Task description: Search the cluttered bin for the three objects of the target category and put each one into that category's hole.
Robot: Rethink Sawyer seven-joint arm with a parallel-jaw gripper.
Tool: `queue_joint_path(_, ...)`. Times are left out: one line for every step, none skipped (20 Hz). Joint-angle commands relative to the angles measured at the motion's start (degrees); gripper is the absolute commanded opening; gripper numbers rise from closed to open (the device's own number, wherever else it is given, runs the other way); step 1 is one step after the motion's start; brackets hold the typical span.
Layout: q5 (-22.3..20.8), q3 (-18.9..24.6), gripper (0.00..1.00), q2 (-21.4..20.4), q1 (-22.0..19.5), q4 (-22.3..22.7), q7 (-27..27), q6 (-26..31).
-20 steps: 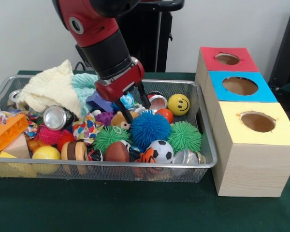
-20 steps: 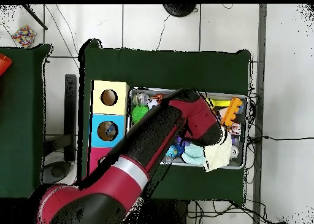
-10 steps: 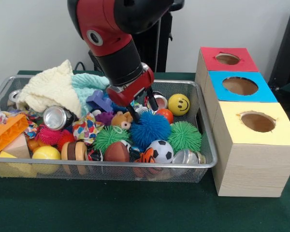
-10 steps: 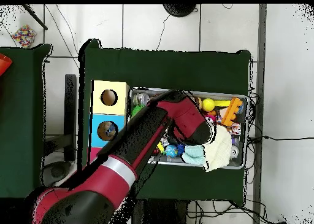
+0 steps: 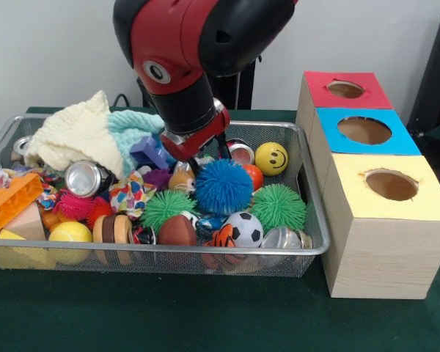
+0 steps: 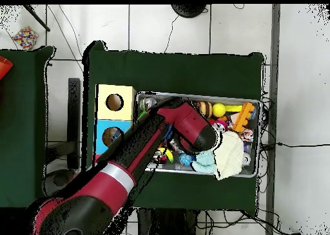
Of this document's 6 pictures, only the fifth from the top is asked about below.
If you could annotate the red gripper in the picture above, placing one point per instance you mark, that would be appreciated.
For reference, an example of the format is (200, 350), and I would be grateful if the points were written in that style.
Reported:
(196, 138)

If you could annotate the cream knitted cloth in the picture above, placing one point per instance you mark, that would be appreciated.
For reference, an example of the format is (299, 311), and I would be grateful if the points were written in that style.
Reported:
(77, 136)

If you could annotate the red robot arm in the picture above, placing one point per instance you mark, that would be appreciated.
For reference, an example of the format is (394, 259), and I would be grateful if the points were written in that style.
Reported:
(176, 37)

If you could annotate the clear mesh bin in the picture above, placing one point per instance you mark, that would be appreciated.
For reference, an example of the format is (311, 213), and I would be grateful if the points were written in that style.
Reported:
(169, 265)

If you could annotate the wooden box with three holes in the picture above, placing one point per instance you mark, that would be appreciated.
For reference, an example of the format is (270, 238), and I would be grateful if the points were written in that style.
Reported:
(381, 257)

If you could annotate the red-rimmed silver can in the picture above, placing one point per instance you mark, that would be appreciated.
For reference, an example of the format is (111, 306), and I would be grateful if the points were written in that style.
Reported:
(241, 152)

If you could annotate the large blue spiky ball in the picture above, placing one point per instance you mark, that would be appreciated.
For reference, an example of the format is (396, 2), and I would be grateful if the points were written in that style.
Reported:
(224, 187)

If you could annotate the yellow smiley ball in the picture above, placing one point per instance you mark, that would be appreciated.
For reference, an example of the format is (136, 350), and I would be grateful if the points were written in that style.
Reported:
(271, 158)

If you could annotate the green furry googly-eyed toy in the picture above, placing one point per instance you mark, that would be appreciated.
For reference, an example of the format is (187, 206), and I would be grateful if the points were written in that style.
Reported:
(165, 209)

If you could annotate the mint green cloth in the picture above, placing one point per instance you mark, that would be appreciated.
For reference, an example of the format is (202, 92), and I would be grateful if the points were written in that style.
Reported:
(136, 128)

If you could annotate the brown toy football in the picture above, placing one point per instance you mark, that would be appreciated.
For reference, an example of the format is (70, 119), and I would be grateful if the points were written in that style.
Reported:
(177, 230)

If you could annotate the small soccer ball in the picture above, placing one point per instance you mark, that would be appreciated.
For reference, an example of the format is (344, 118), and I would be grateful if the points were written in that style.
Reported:
(243, 229)

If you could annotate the green spiky ball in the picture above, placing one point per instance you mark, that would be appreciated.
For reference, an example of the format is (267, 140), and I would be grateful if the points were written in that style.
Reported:
(279, 207)

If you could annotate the colourful patterned cloth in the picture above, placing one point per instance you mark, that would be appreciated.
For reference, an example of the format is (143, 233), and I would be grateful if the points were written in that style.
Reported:
(127, 196)

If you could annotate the shiny silver can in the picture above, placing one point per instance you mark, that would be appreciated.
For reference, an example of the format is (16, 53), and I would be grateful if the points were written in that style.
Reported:
(86, 178)

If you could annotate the pink spiky ball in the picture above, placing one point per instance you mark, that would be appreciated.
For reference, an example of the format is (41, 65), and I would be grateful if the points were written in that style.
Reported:
(76, 205)

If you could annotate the yellow tennis ball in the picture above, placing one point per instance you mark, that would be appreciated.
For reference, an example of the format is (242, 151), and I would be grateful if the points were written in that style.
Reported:
(70, 238)

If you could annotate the crushed silver can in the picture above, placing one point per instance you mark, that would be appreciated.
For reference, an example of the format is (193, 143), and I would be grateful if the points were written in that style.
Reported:
(20, 147)

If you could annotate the orange toy brick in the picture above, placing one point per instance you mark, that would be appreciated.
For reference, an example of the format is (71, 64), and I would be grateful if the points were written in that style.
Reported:
(11, 204)

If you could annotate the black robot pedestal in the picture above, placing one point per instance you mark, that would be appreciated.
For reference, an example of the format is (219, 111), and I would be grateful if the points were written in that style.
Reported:
(238, 88)

